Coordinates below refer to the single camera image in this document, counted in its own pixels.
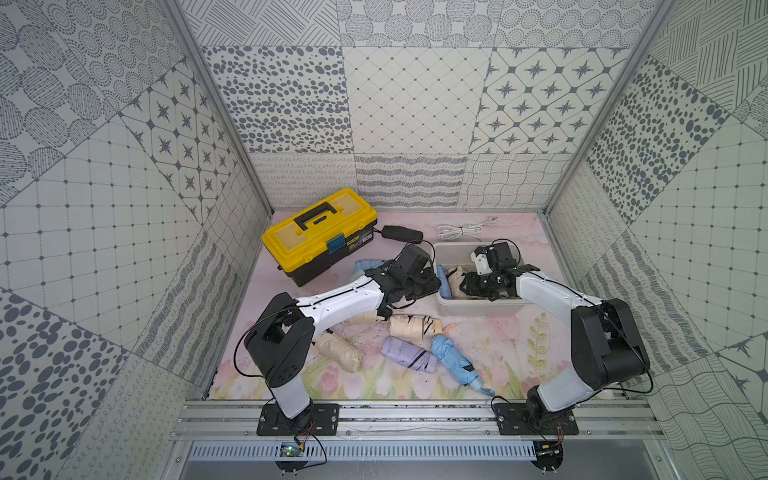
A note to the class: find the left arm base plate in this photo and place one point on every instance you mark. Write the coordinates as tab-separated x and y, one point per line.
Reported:
318	419

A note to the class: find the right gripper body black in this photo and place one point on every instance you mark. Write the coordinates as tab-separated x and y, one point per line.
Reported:
482	286

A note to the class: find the beige umbrella black stripes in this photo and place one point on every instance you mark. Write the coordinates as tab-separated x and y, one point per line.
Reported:
415	328

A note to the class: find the crumpled beige umbrella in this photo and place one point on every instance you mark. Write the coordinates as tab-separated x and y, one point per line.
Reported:
348	356

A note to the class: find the beige umbrella black inner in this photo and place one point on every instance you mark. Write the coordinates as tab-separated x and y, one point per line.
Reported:
365	318

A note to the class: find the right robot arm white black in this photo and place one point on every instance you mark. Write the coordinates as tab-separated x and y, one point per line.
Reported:
606	346

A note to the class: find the sky blue long umbrella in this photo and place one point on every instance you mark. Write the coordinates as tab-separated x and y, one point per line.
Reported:
462	370

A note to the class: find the light blue umbrella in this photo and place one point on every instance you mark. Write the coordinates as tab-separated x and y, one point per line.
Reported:
443	282

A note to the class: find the lavender umbrella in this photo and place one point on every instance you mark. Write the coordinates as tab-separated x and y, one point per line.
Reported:
408	355

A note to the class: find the periwinkle blue folded umbrella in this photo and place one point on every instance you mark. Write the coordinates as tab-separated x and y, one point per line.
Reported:
362	265

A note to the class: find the white plastic storage box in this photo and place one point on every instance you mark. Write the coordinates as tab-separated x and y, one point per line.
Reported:
450	255

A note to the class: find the aluminium mounting rail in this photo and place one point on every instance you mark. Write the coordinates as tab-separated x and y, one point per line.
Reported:
390	420

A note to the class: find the white slotted cable duct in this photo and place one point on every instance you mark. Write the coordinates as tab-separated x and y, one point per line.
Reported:
363	450

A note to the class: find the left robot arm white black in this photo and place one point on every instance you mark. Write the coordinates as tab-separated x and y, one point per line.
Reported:
279	341

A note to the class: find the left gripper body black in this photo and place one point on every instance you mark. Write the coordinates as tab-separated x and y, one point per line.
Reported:
426	283

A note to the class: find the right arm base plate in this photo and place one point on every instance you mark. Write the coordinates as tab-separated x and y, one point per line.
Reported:
514	419

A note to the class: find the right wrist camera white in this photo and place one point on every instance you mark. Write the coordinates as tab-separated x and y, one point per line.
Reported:
481	263

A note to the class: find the yellow black toolbox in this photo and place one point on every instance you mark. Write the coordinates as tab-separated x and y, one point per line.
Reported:
310	242

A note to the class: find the large beige umbrella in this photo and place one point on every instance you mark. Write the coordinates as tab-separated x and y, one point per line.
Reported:
455	278

